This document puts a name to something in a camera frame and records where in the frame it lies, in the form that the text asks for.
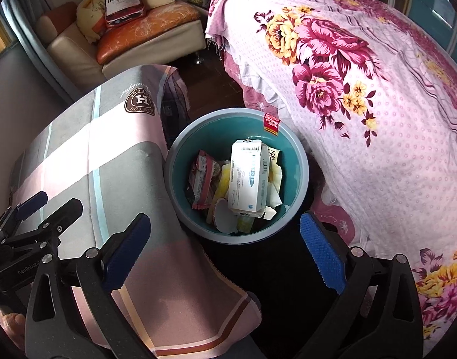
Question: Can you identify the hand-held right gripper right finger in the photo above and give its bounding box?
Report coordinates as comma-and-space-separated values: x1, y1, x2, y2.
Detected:
299, 210, 425, 359

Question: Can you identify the grey curtain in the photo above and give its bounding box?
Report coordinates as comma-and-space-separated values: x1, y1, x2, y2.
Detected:
0, 0, 80, 101

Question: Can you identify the teal door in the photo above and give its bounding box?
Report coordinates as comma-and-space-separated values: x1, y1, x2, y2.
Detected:
404, 0, 457, 53

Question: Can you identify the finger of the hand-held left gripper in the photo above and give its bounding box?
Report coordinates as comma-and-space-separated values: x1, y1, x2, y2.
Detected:
0, 191, 50, 232
8, 198, 84, 258

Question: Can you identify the yellow printed wrapper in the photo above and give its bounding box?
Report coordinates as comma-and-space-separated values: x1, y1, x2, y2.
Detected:
211, 162, 233, 210

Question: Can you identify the bottle shaped pillow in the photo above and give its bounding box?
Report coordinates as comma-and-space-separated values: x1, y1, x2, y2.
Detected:
103, 0, 147, 28

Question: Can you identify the teal trash bin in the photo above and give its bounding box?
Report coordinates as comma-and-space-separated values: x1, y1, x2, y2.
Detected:
164, 108, 309, 243

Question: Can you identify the orange seat cushion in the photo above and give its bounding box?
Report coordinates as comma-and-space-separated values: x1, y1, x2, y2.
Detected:
96, 1, 202, 65

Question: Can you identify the cream leather sofa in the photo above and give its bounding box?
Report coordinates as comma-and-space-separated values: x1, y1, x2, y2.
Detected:
36, 0, 207, 88

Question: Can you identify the red snack wrapper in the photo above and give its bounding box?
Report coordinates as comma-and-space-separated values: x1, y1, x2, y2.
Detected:
187, 150, 222, 210

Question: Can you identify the grey pink checked tablecloth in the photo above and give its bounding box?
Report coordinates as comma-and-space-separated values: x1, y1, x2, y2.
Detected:
8, 64, 263, 359

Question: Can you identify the white eggshell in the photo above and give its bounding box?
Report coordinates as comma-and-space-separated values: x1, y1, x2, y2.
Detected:
212, 197, 240, 234

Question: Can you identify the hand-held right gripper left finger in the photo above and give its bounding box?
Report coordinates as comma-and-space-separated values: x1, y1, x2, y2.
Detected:
25, 212, 154, 359

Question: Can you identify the person's left hand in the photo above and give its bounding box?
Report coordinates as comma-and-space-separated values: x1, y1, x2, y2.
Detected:
0, 305, 31, 348

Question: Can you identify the white medicine box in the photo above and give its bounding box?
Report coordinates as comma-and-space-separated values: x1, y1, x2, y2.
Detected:
226, 139, 270, 218

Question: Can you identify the pink floral bedspread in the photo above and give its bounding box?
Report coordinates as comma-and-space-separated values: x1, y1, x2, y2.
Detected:
205, 0, 457, 345

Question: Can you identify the silver white wrapper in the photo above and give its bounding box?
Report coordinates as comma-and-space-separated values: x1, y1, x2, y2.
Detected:
264, 147, 285, 221

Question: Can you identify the yellow cartoon pillow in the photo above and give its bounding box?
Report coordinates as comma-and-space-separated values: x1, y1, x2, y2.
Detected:
76, 0, 109, 43

